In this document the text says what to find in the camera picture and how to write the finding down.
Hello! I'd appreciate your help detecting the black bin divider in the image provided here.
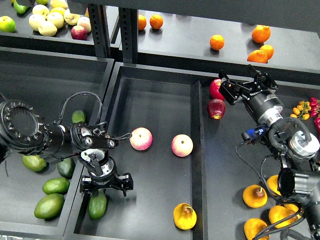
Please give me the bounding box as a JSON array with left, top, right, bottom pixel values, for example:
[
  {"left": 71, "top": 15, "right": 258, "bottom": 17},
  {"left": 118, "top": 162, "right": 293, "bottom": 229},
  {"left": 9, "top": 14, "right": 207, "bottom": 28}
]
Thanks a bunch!
[{"left": 190, "top": 80, "right": 208, "bottom": 240}]

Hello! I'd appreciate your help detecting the orange half hidden by post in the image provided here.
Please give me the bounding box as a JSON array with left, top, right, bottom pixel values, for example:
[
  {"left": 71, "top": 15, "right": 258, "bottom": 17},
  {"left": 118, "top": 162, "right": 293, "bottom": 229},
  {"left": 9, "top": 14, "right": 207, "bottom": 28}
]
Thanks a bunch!
[{"left": 138, "top": 14, "right": 147, "bottom": 31}]

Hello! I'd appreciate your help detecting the pale yellow pear right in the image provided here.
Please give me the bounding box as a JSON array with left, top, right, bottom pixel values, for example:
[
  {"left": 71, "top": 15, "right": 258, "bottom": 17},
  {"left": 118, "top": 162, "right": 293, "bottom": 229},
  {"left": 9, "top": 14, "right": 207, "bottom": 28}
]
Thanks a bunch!
[{"left": 63, "top": 9, "right": 81, "bottom": 26}]

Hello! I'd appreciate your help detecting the orange behind front one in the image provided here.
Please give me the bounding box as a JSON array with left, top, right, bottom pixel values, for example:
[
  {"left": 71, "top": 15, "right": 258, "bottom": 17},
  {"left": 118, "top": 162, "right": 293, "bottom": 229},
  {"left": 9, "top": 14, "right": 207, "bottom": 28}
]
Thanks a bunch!
[{"left": 260, "top": 45, "right": 275, "bottom": 59}]

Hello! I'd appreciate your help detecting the pink apple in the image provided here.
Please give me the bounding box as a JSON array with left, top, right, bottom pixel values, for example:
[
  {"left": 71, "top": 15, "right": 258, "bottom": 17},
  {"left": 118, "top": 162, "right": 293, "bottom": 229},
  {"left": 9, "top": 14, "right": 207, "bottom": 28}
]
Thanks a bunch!
[
  {"left": 129, "top": 127, "right": 153, "bottom": 151},
  {"left": 171, "top": 134, "right": 193, "bottom": 157}
]

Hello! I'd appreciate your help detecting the bright red apple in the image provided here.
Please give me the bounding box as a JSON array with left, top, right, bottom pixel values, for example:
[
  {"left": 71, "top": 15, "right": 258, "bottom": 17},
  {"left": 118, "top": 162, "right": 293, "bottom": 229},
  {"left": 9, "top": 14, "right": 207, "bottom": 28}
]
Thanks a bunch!
[{"left": 209, "top": 78, "right": 225, "bottom": 101}]

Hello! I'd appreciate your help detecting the green avocado round left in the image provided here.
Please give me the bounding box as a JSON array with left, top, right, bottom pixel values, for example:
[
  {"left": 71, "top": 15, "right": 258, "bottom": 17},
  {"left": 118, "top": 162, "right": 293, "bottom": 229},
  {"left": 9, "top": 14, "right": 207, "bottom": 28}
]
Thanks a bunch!
[{"left": 22, "top": 155, "right": 47, "bottom": 172}]

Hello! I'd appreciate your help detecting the orange front right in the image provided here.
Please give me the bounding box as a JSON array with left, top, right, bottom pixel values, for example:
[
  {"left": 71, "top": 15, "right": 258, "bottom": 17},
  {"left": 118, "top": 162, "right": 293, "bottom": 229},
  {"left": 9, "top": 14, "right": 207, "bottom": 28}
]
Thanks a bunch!
[{"left": 247, "top": 49, "right": 268, "bottom": 64}]

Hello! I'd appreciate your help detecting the pale yellow pear centre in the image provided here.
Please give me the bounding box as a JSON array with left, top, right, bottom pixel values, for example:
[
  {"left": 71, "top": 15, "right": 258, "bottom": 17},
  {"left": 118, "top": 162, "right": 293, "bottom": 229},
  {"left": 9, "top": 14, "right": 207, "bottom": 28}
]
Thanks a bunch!
[{"left": 47, "top": 12, "right": 65, "bottom": 29}]

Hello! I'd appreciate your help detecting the red chili pepper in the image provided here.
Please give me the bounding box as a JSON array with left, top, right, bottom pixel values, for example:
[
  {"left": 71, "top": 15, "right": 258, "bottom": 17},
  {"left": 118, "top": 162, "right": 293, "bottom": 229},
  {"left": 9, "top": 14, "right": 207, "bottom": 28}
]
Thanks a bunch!
[{"left": 313, "top": 116, "right": 320, "bottom": 141}]

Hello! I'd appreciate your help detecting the black shelf post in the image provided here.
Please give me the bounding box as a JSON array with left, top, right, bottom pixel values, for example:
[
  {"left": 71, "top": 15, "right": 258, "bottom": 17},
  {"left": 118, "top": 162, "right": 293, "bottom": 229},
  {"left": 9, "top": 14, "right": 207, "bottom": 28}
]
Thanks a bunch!
[
  {"left": 88, "top": 3, "right": 111, "bottom": 58},
  {"left": 118, "top": 7, "right": 138, "bottom": 64}
]

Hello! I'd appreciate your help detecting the orange on shelf left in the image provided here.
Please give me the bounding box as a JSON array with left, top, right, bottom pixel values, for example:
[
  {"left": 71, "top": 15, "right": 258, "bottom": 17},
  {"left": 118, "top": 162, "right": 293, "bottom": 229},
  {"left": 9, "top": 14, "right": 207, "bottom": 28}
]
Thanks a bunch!
[{"left": 149, "top": 14, "right": 164, "bottom": 30}]

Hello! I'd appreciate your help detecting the dark red apple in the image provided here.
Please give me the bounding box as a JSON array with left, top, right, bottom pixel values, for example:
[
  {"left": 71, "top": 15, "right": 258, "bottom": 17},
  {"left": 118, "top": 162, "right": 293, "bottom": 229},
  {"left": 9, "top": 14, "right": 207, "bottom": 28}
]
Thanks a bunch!
[{"left": 207, "top": 98, "right": 226, "bottom": 120}]

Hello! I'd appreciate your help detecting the pink apple right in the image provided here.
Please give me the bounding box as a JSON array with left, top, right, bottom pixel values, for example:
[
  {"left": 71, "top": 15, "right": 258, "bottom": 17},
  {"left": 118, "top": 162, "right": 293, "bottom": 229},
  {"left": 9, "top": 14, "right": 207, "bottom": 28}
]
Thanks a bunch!
[{"left": 171, "top": 134, "right": 193, "bottom": 157}]

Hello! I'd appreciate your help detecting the black shelf post left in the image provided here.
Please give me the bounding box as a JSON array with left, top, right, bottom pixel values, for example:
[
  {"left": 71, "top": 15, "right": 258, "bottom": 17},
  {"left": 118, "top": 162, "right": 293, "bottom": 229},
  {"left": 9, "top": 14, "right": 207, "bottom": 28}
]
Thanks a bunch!
[{"left": 88, "top": 3, "right": 111, "bottom": 58}]

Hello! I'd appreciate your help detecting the pale yellow pear front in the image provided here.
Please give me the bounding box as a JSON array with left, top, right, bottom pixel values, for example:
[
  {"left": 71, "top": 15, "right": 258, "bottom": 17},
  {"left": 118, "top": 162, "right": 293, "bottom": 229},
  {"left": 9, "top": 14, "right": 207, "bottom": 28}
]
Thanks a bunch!
[{"left": 38, "top": 21, "right": 58, "bottom": 37}]

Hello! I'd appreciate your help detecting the pink apple left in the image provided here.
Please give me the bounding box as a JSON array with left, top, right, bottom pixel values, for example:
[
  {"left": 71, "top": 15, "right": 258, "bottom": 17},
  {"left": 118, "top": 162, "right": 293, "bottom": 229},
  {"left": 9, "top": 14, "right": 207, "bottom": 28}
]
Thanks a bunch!
[{"left": 129, "top": 127, "right": 153, "bottom": 151}]

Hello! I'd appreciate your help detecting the large orange top right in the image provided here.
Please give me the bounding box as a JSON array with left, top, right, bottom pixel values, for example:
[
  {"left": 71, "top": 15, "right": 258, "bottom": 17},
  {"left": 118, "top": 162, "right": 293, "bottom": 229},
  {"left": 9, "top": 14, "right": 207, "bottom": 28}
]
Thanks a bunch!
[{"left": 251, "top": 25, "right": 271, "bottom": 44}]

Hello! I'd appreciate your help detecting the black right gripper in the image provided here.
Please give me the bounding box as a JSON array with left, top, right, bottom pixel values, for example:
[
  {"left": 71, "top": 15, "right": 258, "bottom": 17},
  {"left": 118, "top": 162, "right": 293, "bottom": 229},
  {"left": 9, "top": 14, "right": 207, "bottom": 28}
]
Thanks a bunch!
[{"left": 218, "top": 64, "right": 284, "bottom": 125}]

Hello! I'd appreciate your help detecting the dark avocado by bin edge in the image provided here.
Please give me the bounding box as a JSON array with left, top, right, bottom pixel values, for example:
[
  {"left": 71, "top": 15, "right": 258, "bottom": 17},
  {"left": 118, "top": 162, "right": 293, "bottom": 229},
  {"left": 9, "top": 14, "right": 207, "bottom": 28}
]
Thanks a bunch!
[{"left": 57, "top": 158, "right": 75, "bottom": 179}]

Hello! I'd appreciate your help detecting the black middle bin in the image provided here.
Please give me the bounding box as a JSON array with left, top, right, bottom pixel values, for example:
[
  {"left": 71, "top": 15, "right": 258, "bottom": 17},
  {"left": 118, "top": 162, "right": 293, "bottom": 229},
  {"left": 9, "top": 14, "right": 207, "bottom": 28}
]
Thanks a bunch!
[{"left": 65, "top": 63, "right": 274, "bottom": 240}]

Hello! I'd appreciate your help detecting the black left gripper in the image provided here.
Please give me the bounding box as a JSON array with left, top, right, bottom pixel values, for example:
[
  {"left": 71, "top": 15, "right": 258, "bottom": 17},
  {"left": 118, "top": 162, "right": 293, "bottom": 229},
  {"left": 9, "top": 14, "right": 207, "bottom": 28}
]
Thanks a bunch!
[{"left": 79, "top": 157, "right": 134, "bottom": 197}]

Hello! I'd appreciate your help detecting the black left bin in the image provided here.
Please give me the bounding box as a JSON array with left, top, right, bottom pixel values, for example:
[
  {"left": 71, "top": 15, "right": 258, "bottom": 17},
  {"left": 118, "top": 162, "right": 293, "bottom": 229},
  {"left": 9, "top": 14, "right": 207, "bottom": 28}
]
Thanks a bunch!
[{"left": 0, "top": 47, "right": 114, "bottom": 240}]

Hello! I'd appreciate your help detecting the yellow pear with brown top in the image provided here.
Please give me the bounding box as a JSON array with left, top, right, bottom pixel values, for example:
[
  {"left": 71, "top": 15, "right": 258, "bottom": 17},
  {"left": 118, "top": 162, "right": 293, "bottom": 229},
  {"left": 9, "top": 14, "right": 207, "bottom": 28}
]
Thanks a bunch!
[{"left": 242, "top": 184, "right": 268, "bottom": 208}]

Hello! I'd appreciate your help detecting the black shelf post right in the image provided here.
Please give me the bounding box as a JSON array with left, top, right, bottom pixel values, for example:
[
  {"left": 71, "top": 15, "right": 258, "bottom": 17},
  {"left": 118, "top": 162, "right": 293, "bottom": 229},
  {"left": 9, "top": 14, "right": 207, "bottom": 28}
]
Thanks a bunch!
[{"left": 118, "top": 7, "right": 138, "bottom": 64}]

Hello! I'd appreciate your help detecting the dark avocado top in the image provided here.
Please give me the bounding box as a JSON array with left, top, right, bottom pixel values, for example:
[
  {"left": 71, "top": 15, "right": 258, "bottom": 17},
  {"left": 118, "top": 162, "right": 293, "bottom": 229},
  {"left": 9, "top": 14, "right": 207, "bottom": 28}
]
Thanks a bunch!
[{"left": 71, "top": 110, "right": 87, "bottom": 124}]

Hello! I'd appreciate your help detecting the red cherry tomato bunch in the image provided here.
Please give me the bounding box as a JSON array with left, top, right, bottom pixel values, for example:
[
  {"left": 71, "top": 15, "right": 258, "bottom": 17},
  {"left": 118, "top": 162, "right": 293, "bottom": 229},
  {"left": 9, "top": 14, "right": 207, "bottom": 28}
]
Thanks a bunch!
[{"left": 309, "top": 97, "right": 320, "bottom": 117}]

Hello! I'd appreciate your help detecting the pink peach on shelf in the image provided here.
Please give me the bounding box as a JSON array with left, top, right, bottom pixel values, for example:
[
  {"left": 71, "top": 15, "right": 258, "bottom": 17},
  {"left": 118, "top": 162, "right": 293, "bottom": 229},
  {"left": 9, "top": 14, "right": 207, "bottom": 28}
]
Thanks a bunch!
[{"left": 77, "top": 16, "right": 92, "bottom": 33}]

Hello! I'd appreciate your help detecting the orange cherry tomato bunch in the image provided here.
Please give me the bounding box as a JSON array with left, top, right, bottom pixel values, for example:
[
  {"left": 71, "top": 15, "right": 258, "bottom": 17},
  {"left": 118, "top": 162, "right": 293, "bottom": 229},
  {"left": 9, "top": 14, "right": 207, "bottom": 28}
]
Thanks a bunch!
[{"left": 290, "top": 101, "right": 311, "bottom": 121}]

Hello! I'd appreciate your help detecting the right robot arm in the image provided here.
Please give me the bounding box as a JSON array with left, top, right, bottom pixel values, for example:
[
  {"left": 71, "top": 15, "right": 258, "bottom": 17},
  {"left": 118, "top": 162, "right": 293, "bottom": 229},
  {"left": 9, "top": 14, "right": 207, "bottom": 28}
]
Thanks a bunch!
[{"left": 218, "top": 64, "right": 320, "bottom": 240}]

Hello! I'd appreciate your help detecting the green avocado bottom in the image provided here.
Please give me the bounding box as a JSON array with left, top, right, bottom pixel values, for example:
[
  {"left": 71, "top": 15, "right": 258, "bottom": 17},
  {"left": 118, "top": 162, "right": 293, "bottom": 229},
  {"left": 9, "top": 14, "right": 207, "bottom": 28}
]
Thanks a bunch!
[{"left": 34, "top": 193, "right": 65, "bottom": 220}]

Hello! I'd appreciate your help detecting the orange on shelf middle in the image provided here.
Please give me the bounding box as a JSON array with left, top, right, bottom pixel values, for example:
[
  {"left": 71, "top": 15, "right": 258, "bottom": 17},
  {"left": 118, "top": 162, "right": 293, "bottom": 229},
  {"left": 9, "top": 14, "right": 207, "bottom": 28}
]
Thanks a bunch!
[{"left": 209, "top": 34, "right": 225, "bottom": 51}]

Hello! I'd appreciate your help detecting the black bin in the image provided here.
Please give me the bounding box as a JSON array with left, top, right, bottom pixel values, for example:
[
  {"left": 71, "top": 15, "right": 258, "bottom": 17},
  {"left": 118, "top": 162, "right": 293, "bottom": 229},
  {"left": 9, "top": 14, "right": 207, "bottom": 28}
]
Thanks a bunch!
[
  {"left": 0, "top": 47, "right": 114, "bottom": 240},
  {"left": 65, "top": 63, "right": 274, "bottom": 240}
]

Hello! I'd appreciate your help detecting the orange on shelf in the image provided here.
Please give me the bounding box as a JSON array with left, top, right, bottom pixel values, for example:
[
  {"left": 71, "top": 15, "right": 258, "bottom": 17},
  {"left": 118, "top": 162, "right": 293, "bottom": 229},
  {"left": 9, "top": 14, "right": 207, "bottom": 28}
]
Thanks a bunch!
[
  {"left": 209, "top": 34, "right": 225, "bottom": 51},
  {"left": 149, "top": 14, "right": 164, "bottom": 30}
]

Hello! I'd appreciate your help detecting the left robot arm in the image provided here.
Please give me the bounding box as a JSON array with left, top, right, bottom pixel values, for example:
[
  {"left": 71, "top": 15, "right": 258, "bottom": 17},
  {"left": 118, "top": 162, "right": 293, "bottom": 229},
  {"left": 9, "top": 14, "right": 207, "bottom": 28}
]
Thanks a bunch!
[{"left": 0, "top": 91, "right": 134, "bottom": 195}]

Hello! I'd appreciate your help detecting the red apple on shelf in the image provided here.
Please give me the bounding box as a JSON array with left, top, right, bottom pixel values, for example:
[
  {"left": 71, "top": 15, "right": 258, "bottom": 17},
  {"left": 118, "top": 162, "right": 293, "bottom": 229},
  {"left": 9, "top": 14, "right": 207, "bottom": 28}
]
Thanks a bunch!
[{"left": 71, "top": 25, "right": 88, "bottom": 41}]

